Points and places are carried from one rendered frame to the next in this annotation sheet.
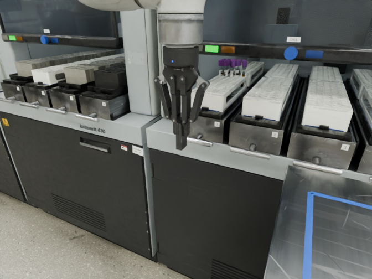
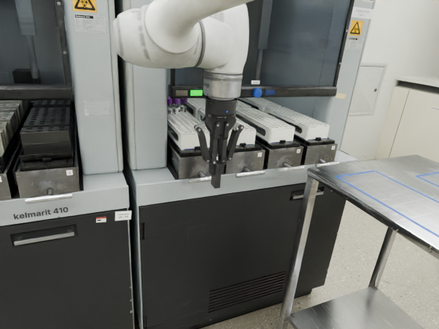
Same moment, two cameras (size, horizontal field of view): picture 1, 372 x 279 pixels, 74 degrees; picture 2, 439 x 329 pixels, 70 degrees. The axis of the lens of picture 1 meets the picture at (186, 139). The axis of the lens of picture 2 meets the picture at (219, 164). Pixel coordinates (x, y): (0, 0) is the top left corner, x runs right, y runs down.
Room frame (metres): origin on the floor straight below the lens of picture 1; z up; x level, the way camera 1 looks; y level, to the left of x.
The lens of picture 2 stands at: (0.06, 0.59, 1.14)
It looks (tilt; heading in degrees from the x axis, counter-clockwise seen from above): 23 degrees down; 309
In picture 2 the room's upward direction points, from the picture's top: 4 degrees clockwise
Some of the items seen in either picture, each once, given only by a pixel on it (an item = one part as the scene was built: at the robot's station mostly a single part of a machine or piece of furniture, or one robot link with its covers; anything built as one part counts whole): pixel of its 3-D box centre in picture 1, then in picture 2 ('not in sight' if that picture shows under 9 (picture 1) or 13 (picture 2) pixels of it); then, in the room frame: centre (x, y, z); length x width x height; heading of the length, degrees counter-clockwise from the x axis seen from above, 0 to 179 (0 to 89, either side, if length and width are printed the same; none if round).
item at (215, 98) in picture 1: (222, 91); (182, 128); (0.82, -0.12, 0.83); 0.30 x 0.10 x 0.06; 154
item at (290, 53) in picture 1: (290, 53); (257, 93); (0.61, -0.25, 0.98); 0.03 x 0.01 x 0.03; 64
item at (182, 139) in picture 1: (182, 135); (217, 173); (0.54, 0.01, 0.80); 0.03 x 0.01 x 0.07; 154
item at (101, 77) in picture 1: (108, 80); (47, 141); (0.90, 0.28, 0.85); 0.12 x 0.02 x 0.06; 64
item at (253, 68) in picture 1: (245, 73); not in sight; (1.10, -0.26, 0.83); 0.30 x 0.10 x 0.06; 154
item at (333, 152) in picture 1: (320, 107); (242, 128); (0.80, -0.46, 0.78); 0.73 x 0.14 x 0.09; 154
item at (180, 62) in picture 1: (180, 68); (220, 115); (0.54, 0.01, 0.96); 0.08 x 0.07 x 0.09; 64
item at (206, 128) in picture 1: (232, 96); (172, 132); (0.94, -0.18, 0.78); 0.73 x 0.14 x 0.09; 154
